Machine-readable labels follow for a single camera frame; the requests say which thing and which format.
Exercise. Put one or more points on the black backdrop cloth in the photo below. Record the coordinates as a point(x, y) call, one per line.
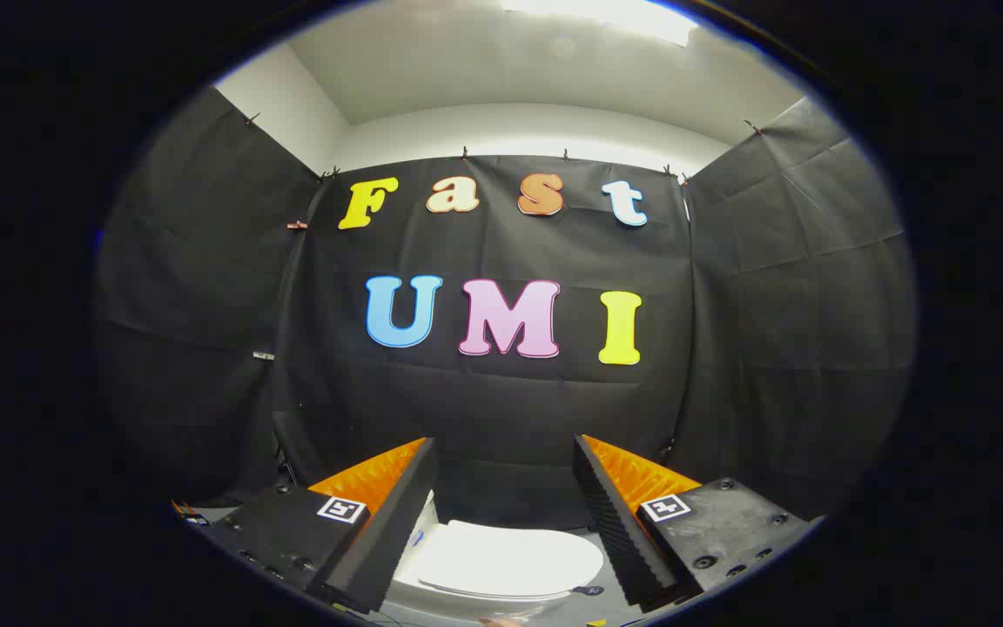
point(501, 401)

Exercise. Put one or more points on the ceiling light panel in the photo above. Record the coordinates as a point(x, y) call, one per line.
point(606, 16)

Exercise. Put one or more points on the white toilet lid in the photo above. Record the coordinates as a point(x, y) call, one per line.
point(510, 557)

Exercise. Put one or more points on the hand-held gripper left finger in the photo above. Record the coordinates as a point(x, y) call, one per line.
point(397, 514)

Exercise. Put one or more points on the small orange black object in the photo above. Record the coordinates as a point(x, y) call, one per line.
point(191, 514)

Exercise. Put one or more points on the black stand leg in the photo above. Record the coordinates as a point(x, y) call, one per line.
point(286, 470)

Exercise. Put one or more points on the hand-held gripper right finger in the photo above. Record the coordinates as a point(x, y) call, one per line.
point(610, 514)

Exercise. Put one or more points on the white toilet body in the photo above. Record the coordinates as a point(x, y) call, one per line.
point(432, 588)

